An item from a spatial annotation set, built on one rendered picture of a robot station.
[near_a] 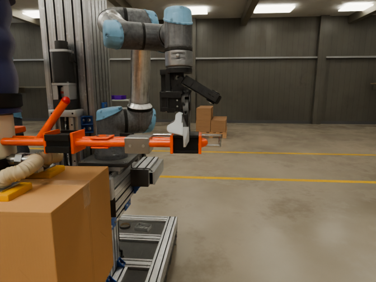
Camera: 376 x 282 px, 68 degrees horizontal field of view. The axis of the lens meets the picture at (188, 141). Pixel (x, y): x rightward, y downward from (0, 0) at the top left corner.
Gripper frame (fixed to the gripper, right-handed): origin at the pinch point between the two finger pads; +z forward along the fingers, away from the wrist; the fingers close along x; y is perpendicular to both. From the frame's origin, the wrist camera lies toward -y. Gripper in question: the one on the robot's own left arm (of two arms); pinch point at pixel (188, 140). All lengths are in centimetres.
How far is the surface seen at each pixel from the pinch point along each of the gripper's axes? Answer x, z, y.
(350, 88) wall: -1020, -26, -578
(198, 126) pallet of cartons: -699, 76, 0
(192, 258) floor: -129, 118, 4
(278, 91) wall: -1033, -18, -311
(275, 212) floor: -216, 118, -87
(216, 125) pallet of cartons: -692, 72, -51
